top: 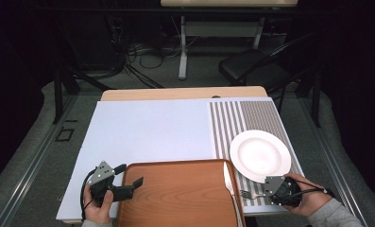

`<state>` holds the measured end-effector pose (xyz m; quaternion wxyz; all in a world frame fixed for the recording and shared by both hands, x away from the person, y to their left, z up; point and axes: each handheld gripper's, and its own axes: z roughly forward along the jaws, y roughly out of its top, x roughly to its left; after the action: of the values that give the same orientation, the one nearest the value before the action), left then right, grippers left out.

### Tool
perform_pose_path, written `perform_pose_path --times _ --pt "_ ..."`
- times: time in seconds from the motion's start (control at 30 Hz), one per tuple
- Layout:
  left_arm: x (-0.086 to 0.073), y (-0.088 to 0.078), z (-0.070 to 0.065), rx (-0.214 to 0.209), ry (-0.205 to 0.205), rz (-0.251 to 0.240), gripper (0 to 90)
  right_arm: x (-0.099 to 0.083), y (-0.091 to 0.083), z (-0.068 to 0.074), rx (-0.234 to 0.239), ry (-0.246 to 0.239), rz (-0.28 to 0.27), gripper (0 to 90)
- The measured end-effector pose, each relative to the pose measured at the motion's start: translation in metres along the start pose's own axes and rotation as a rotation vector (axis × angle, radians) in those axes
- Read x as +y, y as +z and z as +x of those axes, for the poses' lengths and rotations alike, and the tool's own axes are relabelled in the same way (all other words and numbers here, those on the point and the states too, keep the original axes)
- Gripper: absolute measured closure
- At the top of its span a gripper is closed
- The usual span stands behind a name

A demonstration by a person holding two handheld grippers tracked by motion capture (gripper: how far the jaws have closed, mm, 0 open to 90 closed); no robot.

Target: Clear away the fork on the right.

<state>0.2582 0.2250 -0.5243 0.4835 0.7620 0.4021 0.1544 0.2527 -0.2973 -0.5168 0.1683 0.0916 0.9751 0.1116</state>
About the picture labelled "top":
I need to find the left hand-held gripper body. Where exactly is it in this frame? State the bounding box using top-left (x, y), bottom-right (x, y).
top-left (87, 160), bottom-right (134, 204)

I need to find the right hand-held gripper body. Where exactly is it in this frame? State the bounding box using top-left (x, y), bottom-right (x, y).
top-left (264, 175), bottom-right (303, 208)

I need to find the steel fork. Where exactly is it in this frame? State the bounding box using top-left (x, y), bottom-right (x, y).
top-left (239, 189), bottom-right (272, 201)

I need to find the brown wooden tray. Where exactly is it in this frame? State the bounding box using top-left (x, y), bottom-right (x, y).
top-left (115, 159), bottom-right (247, 227)

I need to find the white plate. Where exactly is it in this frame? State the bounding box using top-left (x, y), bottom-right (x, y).
top-left (229, 129), bottom-right (293, 184)

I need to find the person's right hand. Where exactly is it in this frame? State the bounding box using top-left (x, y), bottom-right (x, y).
top-left (281, 171), bottom-right (334, 218)

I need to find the person's left hand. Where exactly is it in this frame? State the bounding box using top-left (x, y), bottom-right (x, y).
top-left (82, 183), bottom-right (114, 225)

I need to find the white board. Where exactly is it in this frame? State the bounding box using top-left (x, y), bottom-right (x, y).
top-left (56, 96), bottom-right (318, 223)

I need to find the grey striped placemat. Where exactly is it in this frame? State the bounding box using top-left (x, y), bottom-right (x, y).
top-left (209, 99), bottom-right (306, 208)

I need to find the black metal stand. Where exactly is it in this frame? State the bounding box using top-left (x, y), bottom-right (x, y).
top-left (52, 67), bottom-right (113, 125)

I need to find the black folding chair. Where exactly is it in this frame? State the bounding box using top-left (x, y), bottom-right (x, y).
top-left (218, 31), bottom-right (321, 96)

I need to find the right hand-held gripper cable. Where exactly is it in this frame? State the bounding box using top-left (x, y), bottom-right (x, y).
top-left (293, 179), bottom-right (336, 199)

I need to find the hand-held gripper cable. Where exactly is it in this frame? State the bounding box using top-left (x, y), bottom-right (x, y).
top-left (293, 179), bottom-right (336, 199)
top-left (79, 168), bottom-right (96, 221)

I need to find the left hand-held gripper cable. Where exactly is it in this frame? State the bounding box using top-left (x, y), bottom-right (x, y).
top-left (79, 168), bottom-right (96, 221)

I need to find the metal floor rail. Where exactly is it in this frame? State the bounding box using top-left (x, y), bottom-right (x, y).
top-left (0, 94), bottom-right (79, 227)
top-left (300, 94), bottom-right (369, 227)

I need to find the bundle of black floor cables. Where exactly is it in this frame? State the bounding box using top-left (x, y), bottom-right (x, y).
top-left (104, 15), bottom-right (196, 90)

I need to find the desk with white frame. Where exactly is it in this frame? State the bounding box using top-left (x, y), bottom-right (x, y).
top-left (160, 0), bottom-right (298, 80)

